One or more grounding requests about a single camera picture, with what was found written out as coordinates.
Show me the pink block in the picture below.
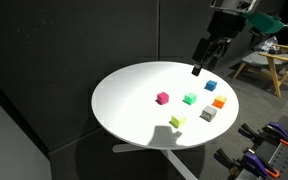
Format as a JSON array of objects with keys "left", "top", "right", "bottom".
[{"left": 156, "top": 91, "right": 170, "bottom": 106}]

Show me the white table base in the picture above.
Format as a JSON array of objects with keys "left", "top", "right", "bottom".
[{"left": 112, "top": 143, "right": 198, "bottom": 180}]

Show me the gray block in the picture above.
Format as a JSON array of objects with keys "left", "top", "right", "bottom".
[{"left": 199, "top": 105, "right": 218, "bottom": 123}]

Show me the purple orange spring clamp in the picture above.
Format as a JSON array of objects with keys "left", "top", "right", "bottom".
[
  {"left": 238, "top": 121, "right": 288, "bottom": 149},
  {"left": 214, "top": 148, "right": 281, "bottom": 179}
]

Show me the green block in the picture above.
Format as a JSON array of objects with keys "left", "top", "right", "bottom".
[{"left": 183, "top": 92, "right": 198, "bottom": 106}]

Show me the yellow block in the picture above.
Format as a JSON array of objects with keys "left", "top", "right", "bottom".
[{"left": 169, "top": 114, "right": 187, "bottom": 129}]

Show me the blue block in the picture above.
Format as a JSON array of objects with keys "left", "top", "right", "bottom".
[{"left": 204, "top": 79, "right": 218, "bottom": 92}]

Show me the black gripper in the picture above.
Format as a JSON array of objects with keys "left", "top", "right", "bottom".
[{"left": 191, "top": 11, "right": 248, "bottom": 77}]

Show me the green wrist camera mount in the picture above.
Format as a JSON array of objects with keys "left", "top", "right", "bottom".
[{"left": 245, "top": 11, "right": 285, "bottom": 35}]

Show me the orange block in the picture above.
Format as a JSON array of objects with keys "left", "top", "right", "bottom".
[{"left": 211, "top": 94, "right": 228, "bottom": 110}]

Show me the wooden chair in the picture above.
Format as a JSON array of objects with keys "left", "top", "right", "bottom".
[{"left": 232, "top": 43, "right": 288, "bottom": 98}]

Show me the clear plastic bag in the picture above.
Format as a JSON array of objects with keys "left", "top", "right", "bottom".
[{"left": 255, "top": 35, "right": 281, "bottom": 54}]

